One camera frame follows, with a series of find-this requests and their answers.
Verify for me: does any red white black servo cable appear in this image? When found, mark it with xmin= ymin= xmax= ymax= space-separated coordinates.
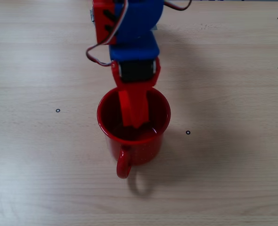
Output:
xmin=164 ymin=0 xmax=193 ymax=11
xmin=86 ymin=0 xmax=130 ymax=67

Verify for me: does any red enamel mug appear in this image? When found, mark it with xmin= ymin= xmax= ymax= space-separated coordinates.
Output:
xmin=96 ymin=86 xmax=172 ymax=179

